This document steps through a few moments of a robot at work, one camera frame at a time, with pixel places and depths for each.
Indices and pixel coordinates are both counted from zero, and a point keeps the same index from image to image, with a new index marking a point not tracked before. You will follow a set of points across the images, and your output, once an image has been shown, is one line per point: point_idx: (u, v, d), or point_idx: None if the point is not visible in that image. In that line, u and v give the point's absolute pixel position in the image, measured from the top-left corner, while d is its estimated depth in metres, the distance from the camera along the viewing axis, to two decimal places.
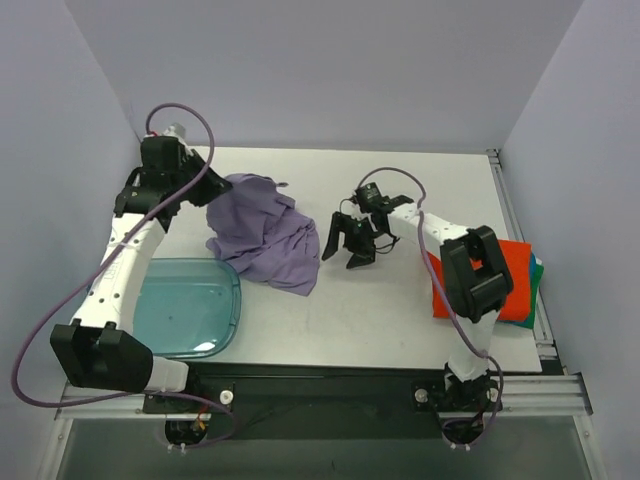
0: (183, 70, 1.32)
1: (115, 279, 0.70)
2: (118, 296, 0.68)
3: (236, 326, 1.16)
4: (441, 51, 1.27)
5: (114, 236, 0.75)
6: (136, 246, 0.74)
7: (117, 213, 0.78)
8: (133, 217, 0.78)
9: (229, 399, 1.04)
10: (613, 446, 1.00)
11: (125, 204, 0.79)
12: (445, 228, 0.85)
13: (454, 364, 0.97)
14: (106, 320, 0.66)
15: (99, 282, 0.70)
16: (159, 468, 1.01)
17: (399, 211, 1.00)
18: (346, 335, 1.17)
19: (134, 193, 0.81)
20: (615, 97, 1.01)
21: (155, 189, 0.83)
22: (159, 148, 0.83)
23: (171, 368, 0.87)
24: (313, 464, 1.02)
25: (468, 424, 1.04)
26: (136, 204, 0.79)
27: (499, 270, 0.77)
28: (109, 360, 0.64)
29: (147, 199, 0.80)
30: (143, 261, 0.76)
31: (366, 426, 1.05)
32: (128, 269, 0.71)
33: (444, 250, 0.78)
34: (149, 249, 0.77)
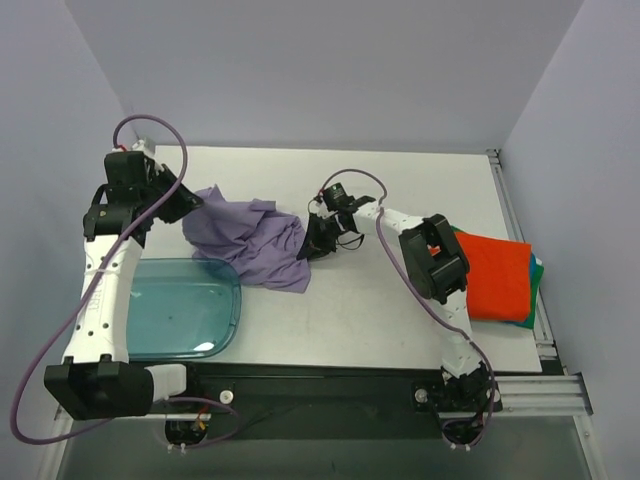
0: (182, 71, 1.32)
1: (100, 308, 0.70)
2: (107, 327, 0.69)
3: (236, 326, 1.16)
4: (441, 51, 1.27)
5: (91, 262, 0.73)
6: (116, 270, 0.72)
7: (89, 237, 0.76)
8: (107, 238, 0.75)
9: (229, 399, 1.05)
10: (613, 446, 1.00)
11: (95, 225, 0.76)
12: (403, 220, 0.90)
13: (448, 362, 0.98)
14: (100, 353, 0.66)
15: (85, 315, 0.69)
16: (160, 468, 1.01)
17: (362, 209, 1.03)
18: (345, 336, 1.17)
19: (103, 213, 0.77)
20: (615, 97, 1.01)
21: (125, 205, 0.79)
22: (124, 163, 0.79)
23: (170, 374, 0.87)
24: (313, 465, 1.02)
25: (467, 424, 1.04)
26: (106, 224, 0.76)
27: (455, 253, 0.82)
28: (108, 391, 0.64)
29: (115, 218, 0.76)
30: (125, 282, 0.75)
31: (365, 426, 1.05)
32: (111, 296, 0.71)
33: (403, 240, 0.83)
34: (129, 268, 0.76)
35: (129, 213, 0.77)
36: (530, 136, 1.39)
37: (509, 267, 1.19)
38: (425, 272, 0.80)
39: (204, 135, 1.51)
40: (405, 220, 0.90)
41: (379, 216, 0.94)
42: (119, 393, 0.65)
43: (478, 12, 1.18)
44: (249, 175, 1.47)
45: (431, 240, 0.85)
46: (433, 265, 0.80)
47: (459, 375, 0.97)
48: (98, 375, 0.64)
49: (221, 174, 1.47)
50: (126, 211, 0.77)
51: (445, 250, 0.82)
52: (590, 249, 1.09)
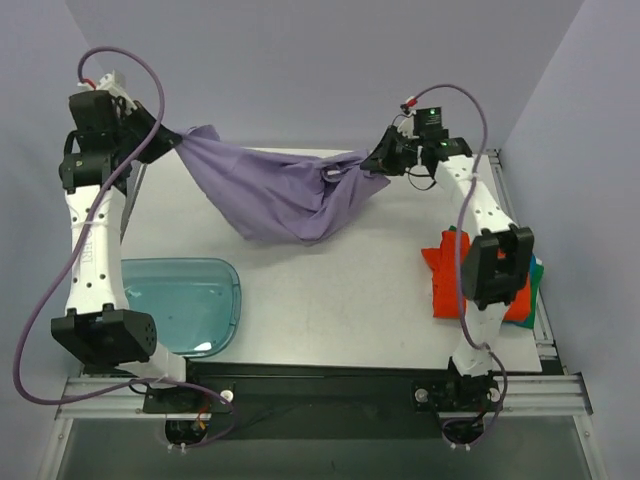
0: (183, 70, 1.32)
1: (94, 261, 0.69)
2: (105, 278, 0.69)
3: (236, 326, 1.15)
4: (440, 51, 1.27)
5: (76, 215, 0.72)
6: (104, 222, 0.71)
7: (71, 191, 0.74)
8: (87, 190, 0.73)
9: (229, 399, 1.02)
10: (613, 446, 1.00)
11: (73, 176, 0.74)
12: (489, 212, 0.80)
13: (458, 356, 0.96)
14: (102, 302, 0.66)
15: (80, 268, 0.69)
16: (159, 468, 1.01)
17: (457, 160, 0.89)
18: (346, 335, 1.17)
19: (79, 162, 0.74)
20: (613, 96, 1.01)
21: (101, 151, 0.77)
22: (90, 104, 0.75)
23: (171, 361, 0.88)
24: (313, 464, 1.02)
25: (468, 424, 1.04)
26: (83, 173, 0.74)
27: (518, 274, 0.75)
28: (115, 335, 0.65)
29: (94, 165, 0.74)
30: (113, 232, 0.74)
31: (365, 427, 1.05)
32: (103, 247, 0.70)
33: (476, 241, 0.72)
34: (115, 217, 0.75)
35: (107, 161, 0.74)
36: (530, 137, 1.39)
37: None
38: (479, 278, 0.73)
39: None
40: (490, 215, 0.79)
41: (468, 192, 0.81)
42: (127, 339, 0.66)
43: (477, 12, 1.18)
44: None
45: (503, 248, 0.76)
46: (490, 276, 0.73)
47: (463, 374, 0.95)
48: (103, 322, 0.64)
49: None
50: (103, 159, 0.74)
51: (511, 267, 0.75)
52: (589, 248, 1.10)
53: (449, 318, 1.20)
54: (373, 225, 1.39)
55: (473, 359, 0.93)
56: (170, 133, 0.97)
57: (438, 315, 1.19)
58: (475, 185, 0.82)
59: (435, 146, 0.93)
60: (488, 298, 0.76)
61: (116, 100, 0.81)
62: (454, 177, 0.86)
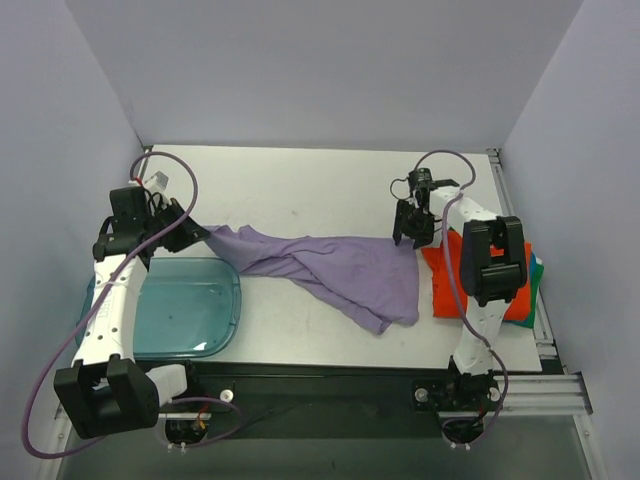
0: (184, 70, 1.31)
1: (109, 315, 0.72)
2: (116, 331, 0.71)
3: (237, 326, 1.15)
4: (442, 51, 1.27)
5: (100, 278, 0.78)
6: (125, 282, 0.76)
7: (99, 259, 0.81)
8: (115, 258, 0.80)
9: (229, 398, 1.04)
10: (612, 446, 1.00)
11: (104, 248, 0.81)
12: (476, 211, 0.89)
13: (459, 355, 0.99)
14: (110, 353, 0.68)
15: (94, 321, 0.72)
16: (160, 468, 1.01)
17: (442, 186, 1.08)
18: (345, 335, 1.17)
19: (112, 238, 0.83)
20: (615, 98, 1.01)
21: (132, 232, 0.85)
22: (128, 194, 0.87)
23: (171, 377, 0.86)
24: (313, 463, 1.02)
25: (469, 424, 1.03)
26: (114, 247, 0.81)
27: (516, 261, 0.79)
28: (118, 391, 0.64)
29: (125, 242, 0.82)
30: (131, 296, 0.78)
31: (365, 426, 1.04)
32: (119, 306, 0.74)
33: (465, 226, 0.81)
34: (136, 283, 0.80)
35: (135, 239, 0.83)
36: (530, 136, 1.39)
37: None
38: (477, 268, 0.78)
39: (204, 135, 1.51)
40: (477, 212, 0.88)
41: (452, 200, 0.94)
42: (128, 394, 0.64)
43: (478, 11, 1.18)
44: (249, 175, 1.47)
45: (498, 240, 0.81)
46: (486, 264, 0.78)
47: (464, 372, 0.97)
48: (107, 375, 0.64)
49: (221, 174, 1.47)
50: (133, 237, 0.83)
51: (508, 255, 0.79)
52: (589, 248, 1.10)
53: (449, 318, 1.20)
54: (373, 224, 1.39)
55: (473, 356, 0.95)
56: (196, 227, 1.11)
57: (437, 314, 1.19)
58: (460, 198, 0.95)
59: (428, 185, 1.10)
60: (489, 291, 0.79)
61: (151, 196, 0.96)
62: (443, 197, 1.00)
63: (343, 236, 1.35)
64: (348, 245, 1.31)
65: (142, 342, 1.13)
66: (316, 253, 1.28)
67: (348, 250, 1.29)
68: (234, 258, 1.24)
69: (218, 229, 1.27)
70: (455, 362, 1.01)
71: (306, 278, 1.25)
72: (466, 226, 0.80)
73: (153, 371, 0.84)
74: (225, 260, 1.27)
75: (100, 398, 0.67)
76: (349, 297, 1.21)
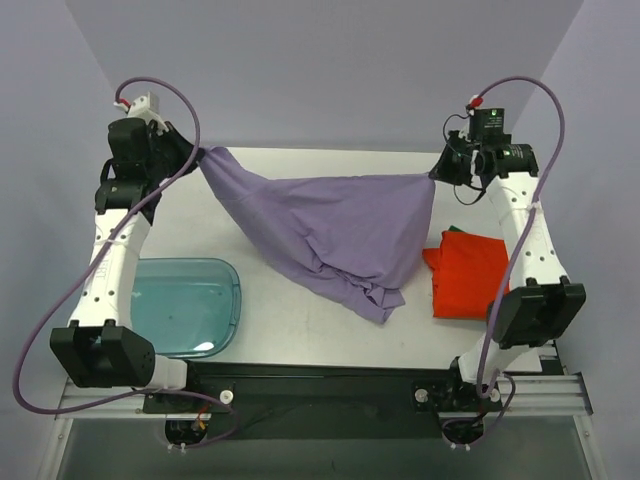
0: (182, 72, 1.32)
1: (106, 278, 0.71)
2: (113, 294, 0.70)
3: (236, 327, 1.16)
4: (440, 51, 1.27)
5: (101, 233, 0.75)
6: (124, 242, 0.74)
7: (101, 212, 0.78)
8: (117, 213, 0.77)
9: (229, 399, 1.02)
10: (613, 446, 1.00)
11: (106, 200, 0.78)
12: (541, 257, 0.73)
13: (463, 363, 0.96)
14: (105, 318, 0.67)
15: (91, 282, 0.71)
16: (159, 468, 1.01)
17: (513, 175, 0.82)
18: (345, 336, 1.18)
19: (115, 188, 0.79)
20: (613, 97, 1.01)
21: (135, 181, 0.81)
22: (127, 137, 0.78)
23: (171, 369, 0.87)
24: (312, 464, 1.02)
25: (468, 424, 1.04)
26: (117, 200, 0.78)
27: (556, 329, 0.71)
28: (112, 356, 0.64)
29: (128, 194, 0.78)
30: (131, 256, 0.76)
31: (365, 426, 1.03)
32: (117, 267, 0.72)
33: (519, 291, 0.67)
34: (136, 240, 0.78)
35: (140, 190, 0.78)
36: (530, 137, 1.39)
37: None
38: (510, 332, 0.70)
39: (204, 136, 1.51)
40: (541, 260, 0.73)
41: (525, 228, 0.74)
42: (122, 359, 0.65)
43: (475, 12, 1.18)
44: None
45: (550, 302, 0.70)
46: (523, 328, 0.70)
47: (466, 382, 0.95)
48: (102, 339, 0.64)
49: None
50: (136, 189, 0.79)
51: (549, 321, 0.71)
52: (588, 247, 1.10)
53: (449, 317, 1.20)
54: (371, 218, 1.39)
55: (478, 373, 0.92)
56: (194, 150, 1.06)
57: (437, 315, 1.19)
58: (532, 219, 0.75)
59: (496, 154, 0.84)
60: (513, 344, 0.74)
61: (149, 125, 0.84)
62: (510, 201, 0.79)
63: (351, 181, 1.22)
64: (355, 199, 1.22)
65: None
66: (321, 206, 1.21)
67: (353, 209, 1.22)
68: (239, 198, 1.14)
69: (226, 153, 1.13)
70: (460, 368, 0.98)
71: (306, 243, 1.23)
72: (521, 291, 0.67)
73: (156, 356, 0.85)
74: (221, 193, 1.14)
75: (95, 354, 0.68)
76: (348, 279, 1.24)
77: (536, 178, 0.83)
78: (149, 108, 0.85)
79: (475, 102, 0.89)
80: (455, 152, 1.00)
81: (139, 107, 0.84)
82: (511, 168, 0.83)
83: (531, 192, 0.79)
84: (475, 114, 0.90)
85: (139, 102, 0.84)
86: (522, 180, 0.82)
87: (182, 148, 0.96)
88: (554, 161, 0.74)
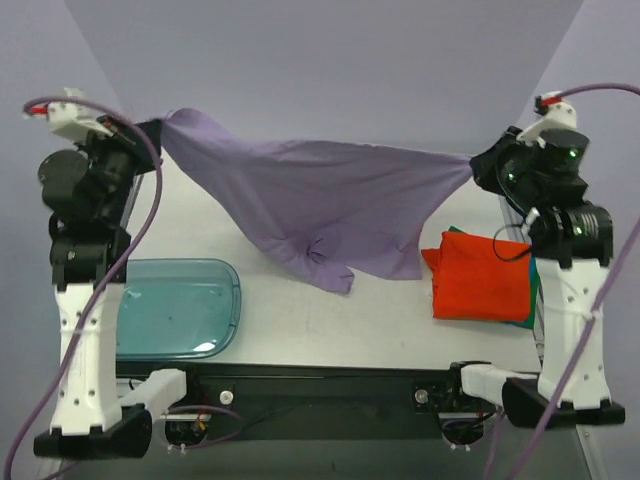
0: (182, 70, 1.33)
1: (84, 373, 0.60)
2: (94, 394, 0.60)
3: (236, 327, 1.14)
4: (439, 49, 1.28)
5: (65, 318, 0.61)
6: (95, 329, 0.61)
7: (61, 289, 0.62)
8: (80, 287, 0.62)
9: (230, 399, 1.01)
10: (613, 445, 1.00)
11: (65, 270, 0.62)
12: (585, 375, 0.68)
13: (466, 379, 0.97)
14: (89, 424, 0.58)
15: (68, 381, 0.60)
16: (159, 468, 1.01)
17: (578, 263, 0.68)
18: (345, 336, 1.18)
19: (71, 253, 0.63)
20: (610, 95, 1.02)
21: (95, 237, 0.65)
22: (67, 196, 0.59)
23: (170, 386, 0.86)
24: (313, 464, 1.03)
25: (469, 425, 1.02)
26: (77, 268, 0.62)
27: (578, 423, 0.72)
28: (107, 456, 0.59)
29: (88, 258, 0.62)
30: (106, 336, 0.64)
31: (365, 427, 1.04)
32: (95, 362, 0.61)
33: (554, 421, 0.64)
34: (109, 313, 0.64)
35: (103, 252, 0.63)
36: None
37: (514, 278, 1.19)
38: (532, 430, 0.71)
39: None
40: (586, 380, 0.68)
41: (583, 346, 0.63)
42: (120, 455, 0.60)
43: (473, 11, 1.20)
44: None
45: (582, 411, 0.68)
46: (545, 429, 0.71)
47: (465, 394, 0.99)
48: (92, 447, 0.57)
49: None
50: (98, 250, 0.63)
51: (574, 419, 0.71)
52: None
53: (449, 317, 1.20)
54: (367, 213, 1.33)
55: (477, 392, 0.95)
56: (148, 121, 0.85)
57: (437, 315, 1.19)
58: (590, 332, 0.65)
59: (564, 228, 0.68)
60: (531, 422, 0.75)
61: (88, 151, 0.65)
62: (565, 300, 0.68)
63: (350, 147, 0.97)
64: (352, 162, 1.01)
65: (142, 342, 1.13)
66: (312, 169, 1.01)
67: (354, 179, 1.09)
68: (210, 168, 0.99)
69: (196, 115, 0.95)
70: (461, 379, 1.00)
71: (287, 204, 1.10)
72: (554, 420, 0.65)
73: (153, 382, 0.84)
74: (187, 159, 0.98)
75: None
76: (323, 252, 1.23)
77: (608, 262, 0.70)
78: (77, 119, 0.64)
79: (551, 98, 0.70)
80: (506, 171, 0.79)
81: (59, 122, 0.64)
82: (578, 253, 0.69)
83: (595, 291, 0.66)
84: (547, 149, 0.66)
85: (58, 109, 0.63)
86: (591, 271, 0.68)
87: (124, 140, 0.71)
88: (618, 269, 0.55)
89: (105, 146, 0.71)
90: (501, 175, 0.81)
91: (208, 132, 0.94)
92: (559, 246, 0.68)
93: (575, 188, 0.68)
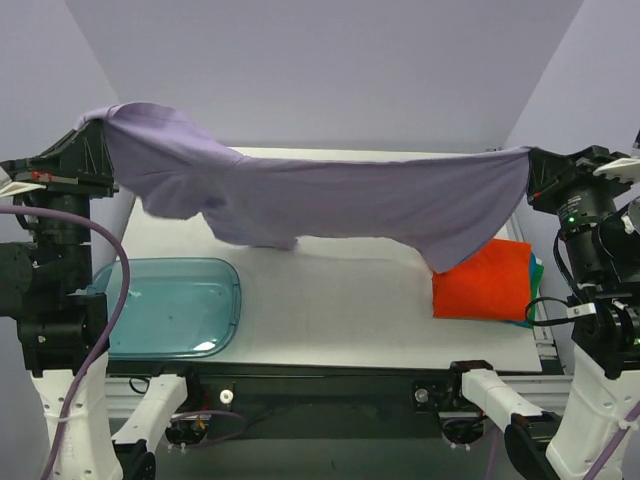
0: (182, 70, 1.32)
1: (76, 456, 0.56)
2: (89, 473, 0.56)
3: (236, 327, 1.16)
4: (442, 51, 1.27)
5: (48, 403, 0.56)
6: (83, 414, 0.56)
7: (36, 372, 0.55)
8: (61, 368, 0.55)
9: (229, 399, 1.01)
10: None
11: (37, 355, 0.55)
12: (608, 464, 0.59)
13: (468, 388, 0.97)
14: None
15: (60, 463, 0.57)
16: (161, 469, 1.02)
17: (631, 372, 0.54)
18: (346, 337, 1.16)
19: (43, 337, 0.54)
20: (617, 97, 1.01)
21: (68, 315, 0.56)
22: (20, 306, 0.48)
23: (171, 400, 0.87)
24: (314, 463, 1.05)
25: (468, 424, 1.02)
26: (54, 352, 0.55)
27: None
28: None
29: (62, 335, 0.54)
30: (97, 408, 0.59)
31: (364, 425, 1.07)
32: (87, 444, 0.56)
33: None
34: (97, 387, 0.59)
35: (78, 329, 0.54)
36: (531, 137, 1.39)
37: (515, 278, 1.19)
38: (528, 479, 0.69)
39: None
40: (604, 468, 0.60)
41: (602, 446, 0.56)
42: None
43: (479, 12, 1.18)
44: None
45: None
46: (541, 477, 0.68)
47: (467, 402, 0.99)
48: None
49: None
50: (74, 328, 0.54)
51: None
52: None
53: (449, 317, 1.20)
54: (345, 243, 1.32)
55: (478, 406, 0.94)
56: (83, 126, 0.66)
57: (437, 315, 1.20)
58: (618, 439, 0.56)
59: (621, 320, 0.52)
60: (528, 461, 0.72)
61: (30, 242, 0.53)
62: (600, 403, 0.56)
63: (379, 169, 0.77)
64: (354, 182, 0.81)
65: (141, 342, 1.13)
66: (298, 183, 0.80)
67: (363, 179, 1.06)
68: (164, 172, 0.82)
69: (166, 115, 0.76)
70: (461, 390, 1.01)
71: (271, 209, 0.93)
72: None
73: (153, 396, 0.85)
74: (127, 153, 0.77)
75: None
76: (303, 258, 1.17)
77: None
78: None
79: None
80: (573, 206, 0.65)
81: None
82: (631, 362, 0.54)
83: (638, 401, 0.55)
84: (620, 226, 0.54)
85: None
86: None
87: (89, 146, 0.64)
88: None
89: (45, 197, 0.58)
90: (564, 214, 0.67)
91: (179, 136, 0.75)
92: (610, 354, 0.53)
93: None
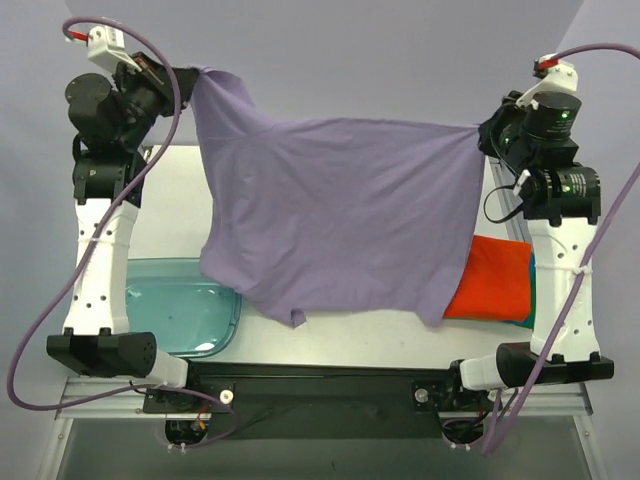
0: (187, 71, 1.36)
1: (98, 279, 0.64)
2: (105, 298, 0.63)
3: (236, 326, 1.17)
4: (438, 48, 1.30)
5: (83, 228, 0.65)
6: (112, 239, 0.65)
7: (81, 202, 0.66)
8: (98, 203, 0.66)
9: (229, 399, 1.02)
10: (612, 444, 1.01)
11: (85, 186, 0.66)
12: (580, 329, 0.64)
13: (465, 369, 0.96)
14: (100, 326, 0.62)
15: (81, 284, 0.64)
16: (159, 468, 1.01)
17: (567, 219, 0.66)
18: (347, 336, 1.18)
19: (93, 171, 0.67)
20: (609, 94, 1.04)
21: (114, 160, 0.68)
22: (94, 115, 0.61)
23: (171, 365, 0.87)
24: (313, 464, 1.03)
25: (469, 424, 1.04)
26: (99, 183, 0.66)
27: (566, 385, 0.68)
28: (110, 363, 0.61)
29: (108, 177, 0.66)
30: (120, 251, 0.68)
31: (365, 426, 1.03)
32: (109, 268, 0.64)
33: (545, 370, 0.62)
34: (125, 231, 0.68)
35: (122, 175, 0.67)
36: None
37: (514, 279, 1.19)
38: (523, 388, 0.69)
39: None
40: (576, 334, 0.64)
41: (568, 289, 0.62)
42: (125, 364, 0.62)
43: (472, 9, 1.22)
44: None
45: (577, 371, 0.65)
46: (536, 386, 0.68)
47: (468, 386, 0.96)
48: (98, 346, 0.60)
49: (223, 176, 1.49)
50: (118, 171, 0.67)
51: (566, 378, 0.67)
52: None
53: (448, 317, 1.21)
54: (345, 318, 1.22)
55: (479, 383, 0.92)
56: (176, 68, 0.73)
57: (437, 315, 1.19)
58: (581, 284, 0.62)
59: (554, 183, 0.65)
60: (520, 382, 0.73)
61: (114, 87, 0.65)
62: (555, 255, 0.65)
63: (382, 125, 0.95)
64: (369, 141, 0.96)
65: None
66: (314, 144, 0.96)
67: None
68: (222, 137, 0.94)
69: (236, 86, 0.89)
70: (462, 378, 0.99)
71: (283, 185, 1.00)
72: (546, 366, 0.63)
73: None
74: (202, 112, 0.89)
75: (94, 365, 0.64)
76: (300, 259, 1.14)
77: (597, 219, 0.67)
78: (110, 48, 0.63)
79: (547, 63, 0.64)
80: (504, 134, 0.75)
81: (98, 49, 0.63)
82: (566, 209, 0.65)
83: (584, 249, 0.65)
84: (536, 112, 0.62)
85: (95, 37, 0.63)
86: (577, 229, 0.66)
87: None
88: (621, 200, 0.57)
89: (135, 81, 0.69)
90: (500, 139, 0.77)
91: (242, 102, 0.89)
92: (549, 205, 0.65)
93: (565, 151, 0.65)
